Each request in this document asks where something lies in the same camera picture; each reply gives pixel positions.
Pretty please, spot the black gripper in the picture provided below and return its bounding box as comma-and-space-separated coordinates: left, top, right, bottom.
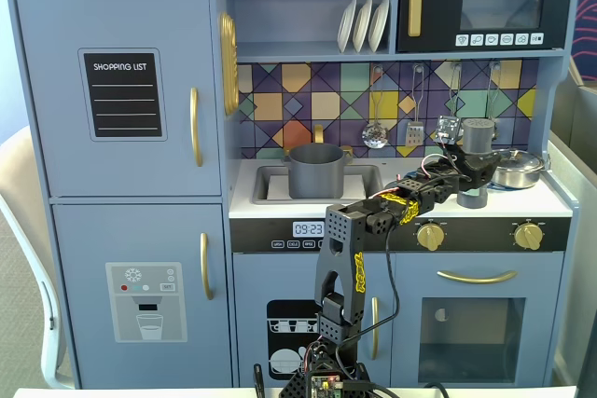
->
424, 151, 498, 195

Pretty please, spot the gray salt shaker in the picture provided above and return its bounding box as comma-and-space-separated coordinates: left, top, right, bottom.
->
456, 117, 495, 209

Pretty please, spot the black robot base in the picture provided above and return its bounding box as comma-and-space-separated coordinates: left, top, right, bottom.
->
279, 336, 374, 398

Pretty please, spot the steel pot lid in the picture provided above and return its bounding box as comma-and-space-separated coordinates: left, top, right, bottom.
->
493, 148, 546, 171

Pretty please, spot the steel pot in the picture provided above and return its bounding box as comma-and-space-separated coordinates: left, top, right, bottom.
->
492, 162, 547, 189

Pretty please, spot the black control panel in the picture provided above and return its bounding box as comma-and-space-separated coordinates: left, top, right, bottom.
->
230, 216, 573, 254

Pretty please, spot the steel slotted spatula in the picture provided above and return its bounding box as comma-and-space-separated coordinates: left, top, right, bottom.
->
404, 64, 426, 148

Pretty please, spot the gold stove knob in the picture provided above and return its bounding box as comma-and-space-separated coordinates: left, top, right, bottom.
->
513, 221, 545, 251
416, 223, 447, 253

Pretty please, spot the steel ladle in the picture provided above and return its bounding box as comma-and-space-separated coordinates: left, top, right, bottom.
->
445, 62, 464, 117

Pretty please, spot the beige partition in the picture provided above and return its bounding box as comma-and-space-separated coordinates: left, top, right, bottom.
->
549, 75, 597, 390

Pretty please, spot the gray toy sink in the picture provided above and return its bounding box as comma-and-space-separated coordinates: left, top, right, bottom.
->
251, 163, 388, 206

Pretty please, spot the steel skimmer spoon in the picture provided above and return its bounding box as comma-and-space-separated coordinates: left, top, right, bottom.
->
361, 64, 391, 150

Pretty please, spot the gray cooking pot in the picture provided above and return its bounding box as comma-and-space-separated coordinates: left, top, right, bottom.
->
281, 143, 354, 199

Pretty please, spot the gold faucet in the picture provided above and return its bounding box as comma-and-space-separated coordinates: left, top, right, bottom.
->
282, 123, 354, 157

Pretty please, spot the black microwave door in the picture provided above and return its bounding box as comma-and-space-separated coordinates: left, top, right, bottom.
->
396, 0, 574, 54

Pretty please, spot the blue oven door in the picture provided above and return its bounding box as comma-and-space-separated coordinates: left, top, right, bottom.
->
395, 253, 565, 388

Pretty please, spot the white plate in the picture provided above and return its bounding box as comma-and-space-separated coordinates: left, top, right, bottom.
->
353, 0, 374, 54
368, 0, 392, 53
337, 0, 358, 54

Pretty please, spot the digital clock display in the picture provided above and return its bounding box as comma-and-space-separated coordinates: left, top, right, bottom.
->
292, 220, 326, 239

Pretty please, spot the blue wooden toy kitchen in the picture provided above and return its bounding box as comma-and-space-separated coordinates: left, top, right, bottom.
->
4, 0, 583, 390

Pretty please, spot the black dishwasher sticker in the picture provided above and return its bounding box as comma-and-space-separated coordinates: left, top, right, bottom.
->
266, 299, 360, 380

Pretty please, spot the motor controller board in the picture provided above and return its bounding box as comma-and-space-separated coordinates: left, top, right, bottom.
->
310, 372, 342, 393

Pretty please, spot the gold ribbed side ornament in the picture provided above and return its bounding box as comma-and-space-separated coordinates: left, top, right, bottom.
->
218, 10, 240, 117

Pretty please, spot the black shopping list board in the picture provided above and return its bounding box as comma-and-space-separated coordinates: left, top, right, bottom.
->
77, 47, 168, 143

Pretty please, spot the blue dispenser freezer door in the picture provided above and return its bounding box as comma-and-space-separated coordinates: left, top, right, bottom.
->
50, 202, 233, 389

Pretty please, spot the blue chalkboard fridge door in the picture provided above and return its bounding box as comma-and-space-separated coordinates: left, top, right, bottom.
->
13, 0, 223, 198

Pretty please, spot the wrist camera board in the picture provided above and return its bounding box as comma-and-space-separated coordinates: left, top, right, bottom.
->
436, 114, 464, 146

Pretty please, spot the red white servo wire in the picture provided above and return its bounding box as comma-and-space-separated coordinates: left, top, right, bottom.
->
421, 154, 449, 180

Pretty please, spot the gold oven handle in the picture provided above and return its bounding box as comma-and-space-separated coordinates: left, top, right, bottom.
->
437, 269, 518, 285

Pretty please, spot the gold microwave handle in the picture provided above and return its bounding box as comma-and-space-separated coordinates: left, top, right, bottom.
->
408, 0, 423, 38

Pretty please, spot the gold dishwasher door handle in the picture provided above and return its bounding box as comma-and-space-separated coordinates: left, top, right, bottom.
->
370, 295, 381, 362

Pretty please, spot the black power cable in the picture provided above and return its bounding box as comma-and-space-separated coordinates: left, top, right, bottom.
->
368, 381, 449, 398

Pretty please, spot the gold fridge door handle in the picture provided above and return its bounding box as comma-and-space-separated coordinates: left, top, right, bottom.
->
200, 232, 215, 301
188, 86, 205, 168

